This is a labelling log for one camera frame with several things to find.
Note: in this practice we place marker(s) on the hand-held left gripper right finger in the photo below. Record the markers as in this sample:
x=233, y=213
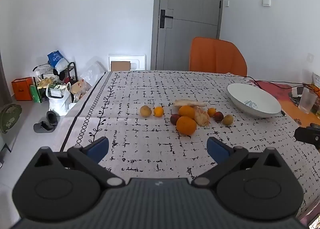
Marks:
x=217, y=149

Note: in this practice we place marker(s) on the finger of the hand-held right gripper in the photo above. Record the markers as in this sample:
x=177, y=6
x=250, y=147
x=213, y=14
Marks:
x=306, y=135

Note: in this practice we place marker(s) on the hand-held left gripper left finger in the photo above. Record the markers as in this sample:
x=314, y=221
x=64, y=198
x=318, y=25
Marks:
x=98, y=147

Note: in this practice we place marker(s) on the brownish green round fruit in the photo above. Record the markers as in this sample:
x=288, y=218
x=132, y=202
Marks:
x=227, y=119

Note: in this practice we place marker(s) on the peeled orange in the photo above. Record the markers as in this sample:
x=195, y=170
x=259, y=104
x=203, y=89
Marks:
x=202, y=116

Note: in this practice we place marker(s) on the medium orange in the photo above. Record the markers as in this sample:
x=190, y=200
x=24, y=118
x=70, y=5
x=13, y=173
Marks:
x=186, y=111

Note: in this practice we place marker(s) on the pale citrus peel piece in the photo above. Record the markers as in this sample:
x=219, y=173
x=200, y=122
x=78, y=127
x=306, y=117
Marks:
x=188, y=103

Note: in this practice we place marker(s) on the white ceramic bowl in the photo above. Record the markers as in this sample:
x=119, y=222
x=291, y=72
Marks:
x=253, y=99

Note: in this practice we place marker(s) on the red peach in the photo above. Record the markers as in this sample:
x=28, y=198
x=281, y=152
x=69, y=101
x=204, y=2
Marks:
x=218, y=116

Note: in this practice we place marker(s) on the clear plastic cup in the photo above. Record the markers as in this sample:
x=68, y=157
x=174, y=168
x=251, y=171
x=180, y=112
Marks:
x=307, y=101

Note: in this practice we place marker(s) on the red and orange table mat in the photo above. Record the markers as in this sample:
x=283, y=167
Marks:
x=287, y=104

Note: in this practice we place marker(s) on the small orange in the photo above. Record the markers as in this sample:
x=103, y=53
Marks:
x=211, y=111
x=158, y=111

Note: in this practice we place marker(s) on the large orange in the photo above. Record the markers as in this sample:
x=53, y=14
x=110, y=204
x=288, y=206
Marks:
x=186, y=126

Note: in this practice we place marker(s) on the white charger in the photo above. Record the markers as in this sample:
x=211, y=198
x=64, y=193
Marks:
x=297, y=92

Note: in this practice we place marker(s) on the dark red plum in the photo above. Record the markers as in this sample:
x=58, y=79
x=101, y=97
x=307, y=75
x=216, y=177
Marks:
x=175, y=119

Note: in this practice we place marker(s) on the grey slipper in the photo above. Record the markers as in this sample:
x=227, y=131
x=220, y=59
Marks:
x=52, y=117
x=42, y=127

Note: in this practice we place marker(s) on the yellow snack bag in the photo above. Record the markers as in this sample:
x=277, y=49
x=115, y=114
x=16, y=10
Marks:
x=316, y=79

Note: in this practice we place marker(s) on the white shopping bag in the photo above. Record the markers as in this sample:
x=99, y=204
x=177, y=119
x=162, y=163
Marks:
x=58, y=105

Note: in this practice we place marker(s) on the yellow-brown round fruit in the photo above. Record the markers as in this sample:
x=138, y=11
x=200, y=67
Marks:
x=145, y=111

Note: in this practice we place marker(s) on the beige paper bag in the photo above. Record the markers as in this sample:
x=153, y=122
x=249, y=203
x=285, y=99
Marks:
x=80, y=89

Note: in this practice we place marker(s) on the transparent plastic bag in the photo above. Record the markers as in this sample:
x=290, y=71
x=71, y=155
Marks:
x=92, y=71

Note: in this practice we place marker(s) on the black shoe rack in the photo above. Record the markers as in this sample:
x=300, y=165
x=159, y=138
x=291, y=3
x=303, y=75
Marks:
x=73, y=69

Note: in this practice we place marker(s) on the green box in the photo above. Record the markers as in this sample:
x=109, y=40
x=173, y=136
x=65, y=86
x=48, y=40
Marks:
x=35, y=94

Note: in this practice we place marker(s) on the brown cardboard sheet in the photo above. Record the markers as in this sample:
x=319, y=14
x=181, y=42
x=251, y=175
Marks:
x=120, y=66

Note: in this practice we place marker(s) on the yellow slippers pair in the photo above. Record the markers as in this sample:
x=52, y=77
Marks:
x=45, y=82

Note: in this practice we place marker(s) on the orange chair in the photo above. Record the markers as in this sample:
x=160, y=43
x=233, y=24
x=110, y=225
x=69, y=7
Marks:
x=215, y=55

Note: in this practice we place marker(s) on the green round fan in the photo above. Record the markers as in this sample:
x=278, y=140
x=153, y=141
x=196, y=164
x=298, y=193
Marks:
x=9, y=117

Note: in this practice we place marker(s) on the blue and white bag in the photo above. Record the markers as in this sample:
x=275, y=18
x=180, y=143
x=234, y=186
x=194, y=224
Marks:
x=57, y=60

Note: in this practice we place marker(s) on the white foam packaging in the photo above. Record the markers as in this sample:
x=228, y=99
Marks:
x=138, y=59

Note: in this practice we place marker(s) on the orange box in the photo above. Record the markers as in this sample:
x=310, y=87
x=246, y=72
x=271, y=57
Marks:
x=21, y=89

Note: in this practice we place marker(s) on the grey door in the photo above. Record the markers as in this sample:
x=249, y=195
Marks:
x=192, y=6

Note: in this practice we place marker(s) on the white wall socket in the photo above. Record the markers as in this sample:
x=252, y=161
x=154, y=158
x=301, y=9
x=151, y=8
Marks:
x=310, y=58

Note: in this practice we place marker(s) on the white light switch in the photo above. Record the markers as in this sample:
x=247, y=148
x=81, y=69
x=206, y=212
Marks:
x=266, y=2

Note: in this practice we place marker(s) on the small white wall switch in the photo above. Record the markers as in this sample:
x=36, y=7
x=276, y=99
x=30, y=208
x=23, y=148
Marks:
x=226, y=3

